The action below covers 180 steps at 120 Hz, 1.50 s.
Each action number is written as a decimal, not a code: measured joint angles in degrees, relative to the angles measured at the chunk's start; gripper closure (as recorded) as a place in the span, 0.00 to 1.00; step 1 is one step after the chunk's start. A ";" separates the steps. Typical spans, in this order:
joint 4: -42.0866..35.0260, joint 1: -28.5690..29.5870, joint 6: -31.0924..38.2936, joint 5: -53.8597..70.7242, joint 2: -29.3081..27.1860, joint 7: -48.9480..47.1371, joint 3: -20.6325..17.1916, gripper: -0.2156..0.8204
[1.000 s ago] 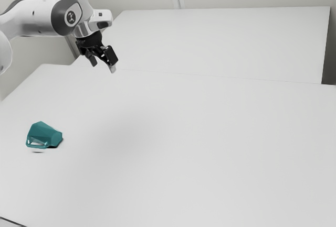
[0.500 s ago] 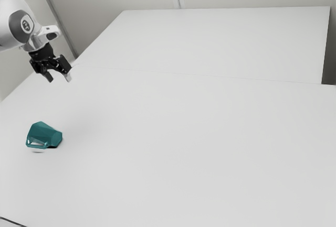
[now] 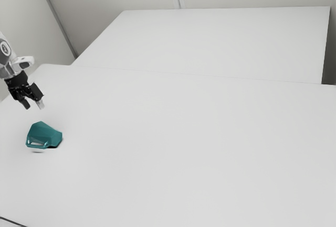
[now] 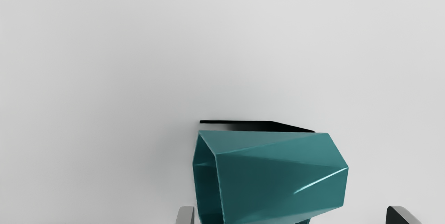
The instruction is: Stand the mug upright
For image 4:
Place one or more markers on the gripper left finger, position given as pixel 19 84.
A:
pixel 185 216

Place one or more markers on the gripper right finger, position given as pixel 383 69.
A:
pixel 401 217

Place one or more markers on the teal faceted mug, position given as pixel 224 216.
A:
pixel 271 178

